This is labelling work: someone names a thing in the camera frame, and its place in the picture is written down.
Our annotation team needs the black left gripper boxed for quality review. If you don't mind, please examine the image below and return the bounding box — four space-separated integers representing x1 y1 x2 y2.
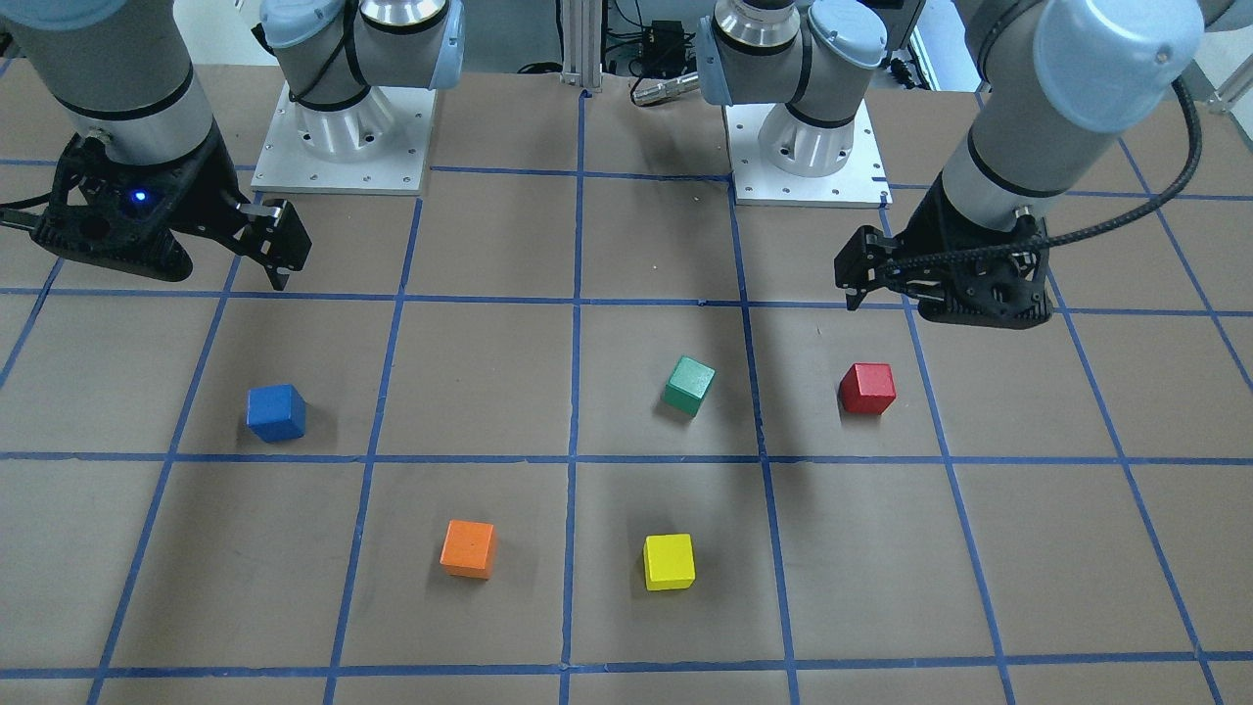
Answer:
834 175 1053 331

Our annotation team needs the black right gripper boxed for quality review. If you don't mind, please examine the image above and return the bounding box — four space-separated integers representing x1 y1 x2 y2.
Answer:
28 133 312 293

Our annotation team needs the red wooden block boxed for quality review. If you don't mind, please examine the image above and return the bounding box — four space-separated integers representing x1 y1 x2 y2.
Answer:
838 362 897 414

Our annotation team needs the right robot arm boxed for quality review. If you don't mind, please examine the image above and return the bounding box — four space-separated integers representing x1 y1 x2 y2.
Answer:
3 1 465 291

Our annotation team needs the blue wooden block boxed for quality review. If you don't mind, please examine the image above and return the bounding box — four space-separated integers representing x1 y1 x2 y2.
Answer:
246 384 307 445

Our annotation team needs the green wooden block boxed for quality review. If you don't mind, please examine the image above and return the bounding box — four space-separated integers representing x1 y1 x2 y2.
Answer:
662 354 717 418

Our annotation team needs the yellow wooden block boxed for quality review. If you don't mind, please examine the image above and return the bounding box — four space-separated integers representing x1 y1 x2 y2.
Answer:
642 533 695 590

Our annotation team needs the orange wooden block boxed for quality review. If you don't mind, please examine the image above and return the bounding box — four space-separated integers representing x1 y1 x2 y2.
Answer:
440 518 497 580

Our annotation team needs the silver cylindrical connector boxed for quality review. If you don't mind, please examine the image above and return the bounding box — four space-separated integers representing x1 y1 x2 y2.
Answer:
629 71 700 108

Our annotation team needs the black electronics box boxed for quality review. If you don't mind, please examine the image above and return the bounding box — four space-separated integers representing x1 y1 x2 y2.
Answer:
642 20 685 64

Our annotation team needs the black braided cable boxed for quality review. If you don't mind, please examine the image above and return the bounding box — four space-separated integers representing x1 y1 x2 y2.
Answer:
876 78 1203 286

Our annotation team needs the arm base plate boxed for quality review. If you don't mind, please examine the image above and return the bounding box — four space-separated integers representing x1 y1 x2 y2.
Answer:
252 86 440 197
723 100 893 209

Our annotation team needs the aluminium frame post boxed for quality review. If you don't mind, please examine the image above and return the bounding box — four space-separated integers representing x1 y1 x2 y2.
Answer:
558 0 605 94

